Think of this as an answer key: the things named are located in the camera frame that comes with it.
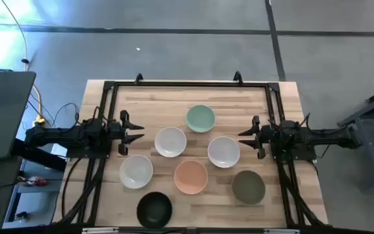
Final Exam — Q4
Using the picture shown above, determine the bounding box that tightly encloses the black support beam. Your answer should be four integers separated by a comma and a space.
11, 138, 68, 172

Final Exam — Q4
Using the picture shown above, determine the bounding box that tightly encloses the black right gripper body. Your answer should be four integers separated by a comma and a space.
253, 115, 274, 160

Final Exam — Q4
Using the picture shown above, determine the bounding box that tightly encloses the black bowl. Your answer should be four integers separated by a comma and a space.
136, 191, 173, 229

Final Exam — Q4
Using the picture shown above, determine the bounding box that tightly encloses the olive green bowl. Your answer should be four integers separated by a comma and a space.
231, 170, 266, 205

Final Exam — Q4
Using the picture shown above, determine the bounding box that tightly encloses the black curved floor cable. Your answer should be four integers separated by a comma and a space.
61, 157, 82, 218

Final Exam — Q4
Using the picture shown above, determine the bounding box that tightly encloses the black cable bundle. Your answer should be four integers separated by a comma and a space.
278, 161, 325, 227
59, 159, 106, 225

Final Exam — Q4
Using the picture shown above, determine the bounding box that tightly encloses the mint green bowl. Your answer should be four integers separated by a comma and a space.
186, 104, 216, 133

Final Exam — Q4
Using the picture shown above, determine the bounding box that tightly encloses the thin white floor cable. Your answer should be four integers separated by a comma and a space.
1, 0, 29, 71

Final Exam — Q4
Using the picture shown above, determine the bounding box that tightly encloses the small red object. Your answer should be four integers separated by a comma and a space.
24, 176, 49, 187

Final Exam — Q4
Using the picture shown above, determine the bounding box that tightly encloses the black aluminium table frame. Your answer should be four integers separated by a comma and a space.
55, 80, 329, 234

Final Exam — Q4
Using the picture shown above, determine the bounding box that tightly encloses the white bowl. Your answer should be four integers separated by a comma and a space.
119, 154, 154, 190
154, 126, 188, 159
207, 135, 241, 169

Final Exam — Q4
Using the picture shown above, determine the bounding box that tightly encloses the grey shelf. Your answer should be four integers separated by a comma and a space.
2, 161, 65, 229

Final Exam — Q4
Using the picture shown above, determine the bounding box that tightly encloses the peach bowl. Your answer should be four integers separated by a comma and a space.
173, 159, 208, 195

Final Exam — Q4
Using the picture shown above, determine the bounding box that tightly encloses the white bracket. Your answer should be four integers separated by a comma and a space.
264, 228, 301, 234
82, 227, 119, 234

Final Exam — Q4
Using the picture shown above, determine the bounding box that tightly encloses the yellow power cable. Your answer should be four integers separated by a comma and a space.
31, 84, 47, 127

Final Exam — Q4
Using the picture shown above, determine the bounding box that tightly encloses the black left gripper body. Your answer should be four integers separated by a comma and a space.
108, 109, 130, 156

